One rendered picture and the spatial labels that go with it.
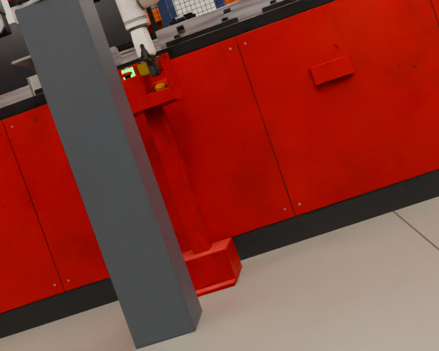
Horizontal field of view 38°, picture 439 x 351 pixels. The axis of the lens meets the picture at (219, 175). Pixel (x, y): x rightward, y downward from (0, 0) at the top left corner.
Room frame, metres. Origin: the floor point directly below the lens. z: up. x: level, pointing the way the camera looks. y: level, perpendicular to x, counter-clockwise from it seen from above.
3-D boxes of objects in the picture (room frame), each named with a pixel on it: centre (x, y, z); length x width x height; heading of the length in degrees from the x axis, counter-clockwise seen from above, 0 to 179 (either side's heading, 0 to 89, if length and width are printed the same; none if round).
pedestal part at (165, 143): (2.29, 0.14, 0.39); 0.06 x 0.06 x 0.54; 80
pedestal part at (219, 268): (2.26, 0.15, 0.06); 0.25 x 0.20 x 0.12; 170
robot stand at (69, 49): (1.87, 0.28, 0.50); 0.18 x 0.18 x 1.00; 84
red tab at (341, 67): (2.43, -0.53, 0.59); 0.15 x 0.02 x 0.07; 85
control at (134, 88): (2.29, 0.14, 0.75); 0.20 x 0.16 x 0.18; 80
